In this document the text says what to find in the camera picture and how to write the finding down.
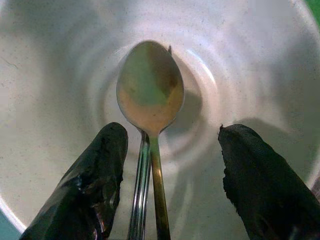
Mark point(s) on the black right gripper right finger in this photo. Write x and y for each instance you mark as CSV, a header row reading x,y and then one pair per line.
x,y
265,185

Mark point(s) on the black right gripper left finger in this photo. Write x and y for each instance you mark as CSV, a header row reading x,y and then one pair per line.
x,y
85,190

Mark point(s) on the green table mat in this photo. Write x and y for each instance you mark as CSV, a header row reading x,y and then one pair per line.
x,y
313,8

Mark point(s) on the golden metal spoon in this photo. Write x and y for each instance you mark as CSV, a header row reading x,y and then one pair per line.
x,y
150,95

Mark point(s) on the white ceramic bowl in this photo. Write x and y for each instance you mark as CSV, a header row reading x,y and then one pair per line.
x,y
50,100

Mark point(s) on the silver metal cutlery piece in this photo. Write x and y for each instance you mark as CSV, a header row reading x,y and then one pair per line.
x,y
141,185

